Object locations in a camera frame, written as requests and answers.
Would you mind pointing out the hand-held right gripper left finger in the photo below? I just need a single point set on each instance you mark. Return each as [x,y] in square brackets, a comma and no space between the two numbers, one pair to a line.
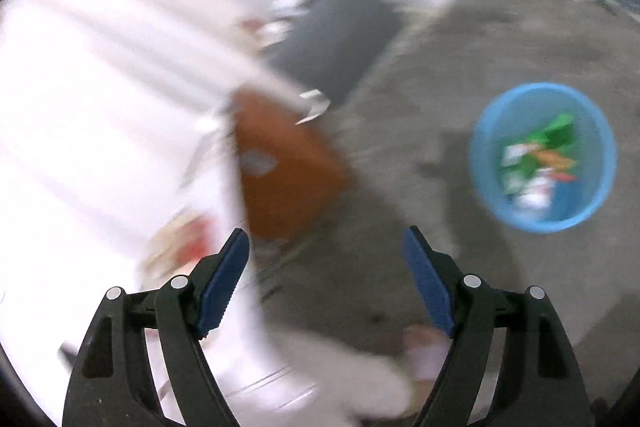
[225,282]

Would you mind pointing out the grey cabinet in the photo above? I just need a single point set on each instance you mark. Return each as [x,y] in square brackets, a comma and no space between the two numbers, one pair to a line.
[340,42]

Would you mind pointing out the floral tablecloth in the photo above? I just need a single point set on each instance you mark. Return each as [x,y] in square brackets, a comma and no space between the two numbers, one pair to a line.
[100,217]

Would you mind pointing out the pink slipper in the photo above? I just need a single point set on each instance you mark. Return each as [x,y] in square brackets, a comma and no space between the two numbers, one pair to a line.
[425,357]

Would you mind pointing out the blue plastic bin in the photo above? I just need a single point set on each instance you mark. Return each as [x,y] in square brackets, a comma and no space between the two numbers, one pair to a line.
[565,207]

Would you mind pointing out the brown wooden table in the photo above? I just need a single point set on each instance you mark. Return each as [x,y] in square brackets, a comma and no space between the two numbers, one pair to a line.
[290,177]

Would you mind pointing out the green snack wrapper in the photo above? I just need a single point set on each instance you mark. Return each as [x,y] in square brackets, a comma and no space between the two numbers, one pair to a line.
[555,134]

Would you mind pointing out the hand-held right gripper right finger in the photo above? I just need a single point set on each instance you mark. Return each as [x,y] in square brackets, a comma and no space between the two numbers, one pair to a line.
[430,287]

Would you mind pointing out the metal table bracket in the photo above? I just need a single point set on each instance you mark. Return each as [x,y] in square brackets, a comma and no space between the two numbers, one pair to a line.
[312,104]

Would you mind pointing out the white curtain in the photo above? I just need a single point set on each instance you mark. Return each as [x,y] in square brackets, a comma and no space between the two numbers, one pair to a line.
[125,7]

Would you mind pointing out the orange snack wrapper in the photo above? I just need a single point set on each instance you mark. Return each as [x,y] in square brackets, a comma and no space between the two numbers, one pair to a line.
[550,155]

